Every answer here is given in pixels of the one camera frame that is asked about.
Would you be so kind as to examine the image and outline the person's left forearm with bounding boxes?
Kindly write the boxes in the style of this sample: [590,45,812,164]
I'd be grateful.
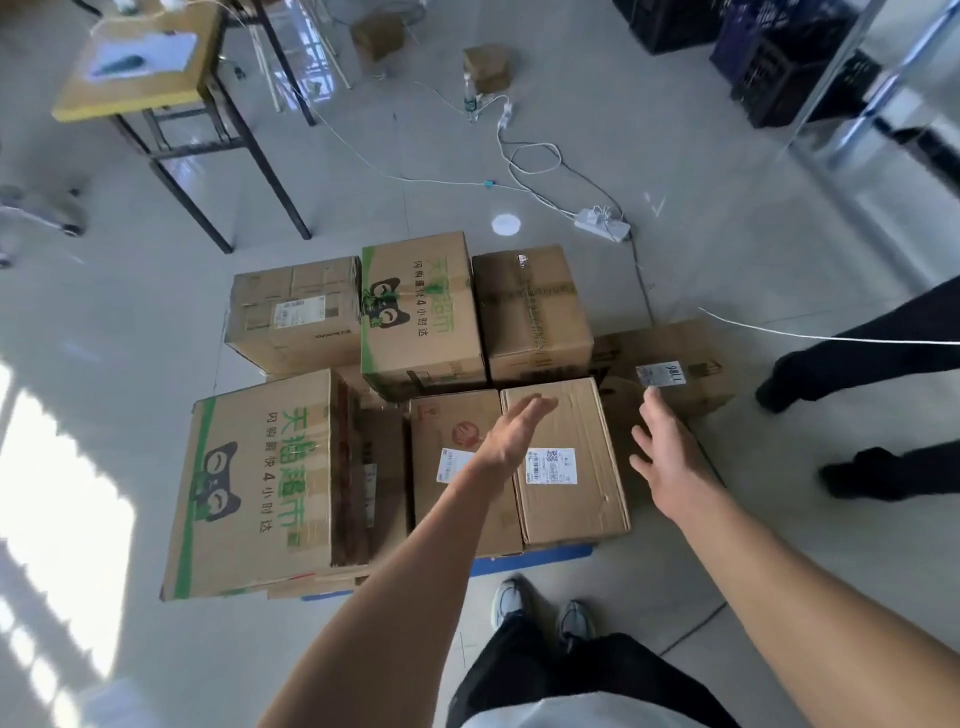
[258,449,515,728]

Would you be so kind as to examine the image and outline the white power strip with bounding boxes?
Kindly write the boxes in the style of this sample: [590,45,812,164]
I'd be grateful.
[574,208,633,244]

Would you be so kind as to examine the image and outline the black plastic crate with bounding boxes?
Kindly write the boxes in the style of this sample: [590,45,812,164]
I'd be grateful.
[731,37,883,130]
[613,0,721,55]

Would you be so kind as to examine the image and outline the person's right leg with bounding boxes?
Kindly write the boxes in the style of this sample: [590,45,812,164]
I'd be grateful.
[562,633,740,728]

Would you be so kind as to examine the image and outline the person's right forearm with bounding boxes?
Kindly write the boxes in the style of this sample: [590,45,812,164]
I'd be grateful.
[674,487,960,728]

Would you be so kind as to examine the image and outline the box with red circle stamp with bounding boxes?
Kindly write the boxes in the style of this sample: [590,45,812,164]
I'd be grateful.
[408,389,524,560]

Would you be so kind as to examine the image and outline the person's white shirt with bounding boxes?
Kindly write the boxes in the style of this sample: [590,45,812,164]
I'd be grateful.
[461,693,721,728]

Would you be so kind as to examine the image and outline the dark blue plastic crate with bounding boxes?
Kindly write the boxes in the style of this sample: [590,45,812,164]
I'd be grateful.
[710,0,856,84]

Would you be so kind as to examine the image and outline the wooden table with black legs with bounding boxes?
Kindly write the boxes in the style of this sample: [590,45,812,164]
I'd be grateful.
[50,0,315,256]

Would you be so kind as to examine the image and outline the grey office chair base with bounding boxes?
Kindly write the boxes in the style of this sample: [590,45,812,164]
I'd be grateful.
[0,179,88,270]

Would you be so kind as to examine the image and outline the white paper sheet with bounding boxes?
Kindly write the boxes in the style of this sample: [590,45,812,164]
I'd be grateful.
[83,29,199,82]

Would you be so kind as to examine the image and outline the box marked 7786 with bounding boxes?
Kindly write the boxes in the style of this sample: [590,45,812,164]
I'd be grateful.
[592,318,738,513]

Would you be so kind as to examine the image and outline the person's right shoe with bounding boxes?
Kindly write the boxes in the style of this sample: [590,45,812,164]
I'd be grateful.
[556,599,599,654]

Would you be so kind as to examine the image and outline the small square cardboard box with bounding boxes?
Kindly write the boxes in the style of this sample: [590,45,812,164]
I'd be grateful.
[350,11,408,65]
[462,43,514,97]

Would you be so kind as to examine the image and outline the person's left shoe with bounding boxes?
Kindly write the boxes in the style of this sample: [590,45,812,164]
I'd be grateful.
[491,575,535,631]

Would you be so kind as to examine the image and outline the person's right hand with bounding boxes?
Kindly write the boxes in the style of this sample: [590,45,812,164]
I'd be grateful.
[629,386,725,526]

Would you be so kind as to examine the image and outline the long thin white cable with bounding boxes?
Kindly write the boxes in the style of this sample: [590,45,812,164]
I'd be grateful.
[277,74,583,223]

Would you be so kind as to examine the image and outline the person's leg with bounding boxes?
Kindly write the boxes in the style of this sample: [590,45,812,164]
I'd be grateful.
[562,633,740,728]
[446,614,571,728]

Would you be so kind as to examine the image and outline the box with yellow-edged label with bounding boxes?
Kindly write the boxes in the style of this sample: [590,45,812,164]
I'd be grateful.
[223,256,365,380]

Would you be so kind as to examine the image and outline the silver metal shelf rack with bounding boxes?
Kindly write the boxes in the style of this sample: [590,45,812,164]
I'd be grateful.
[783,0,960,178]

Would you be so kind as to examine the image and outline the person's left hand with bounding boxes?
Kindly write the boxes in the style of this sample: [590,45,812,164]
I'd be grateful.
[476,395,560,478]

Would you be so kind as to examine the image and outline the box with QR label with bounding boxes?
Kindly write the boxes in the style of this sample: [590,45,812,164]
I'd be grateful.
[500,377,633,553]

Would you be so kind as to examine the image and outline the dark purple power cable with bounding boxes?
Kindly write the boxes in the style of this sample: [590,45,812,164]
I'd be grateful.
[626,233,730,660]

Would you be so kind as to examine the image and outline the person's left leg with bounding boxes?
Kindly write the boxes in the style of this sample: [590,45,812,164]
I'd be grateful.
[446,614,571,728]

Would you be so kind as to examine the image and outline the white charger cable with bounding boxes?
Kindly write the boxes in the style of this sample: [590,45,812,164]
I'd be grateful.
[496,112,580,220]

